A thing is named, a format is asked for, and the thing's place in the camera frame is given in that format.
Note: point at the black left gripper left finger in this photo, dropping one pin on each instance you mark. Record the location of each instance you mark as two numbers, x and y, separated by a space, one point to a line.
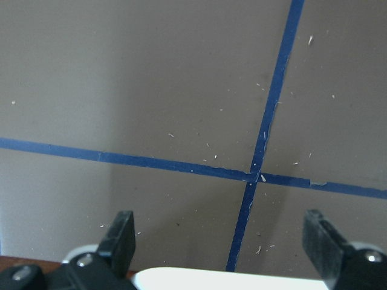
118 247

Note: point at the wooden drawer with white handle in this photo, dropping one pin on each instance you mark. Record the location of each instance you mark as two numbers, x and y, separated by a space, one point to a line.
183 278

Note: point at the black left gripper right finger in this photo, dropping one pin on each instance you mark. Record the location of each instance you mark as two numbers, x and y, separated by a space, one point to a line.
340 263

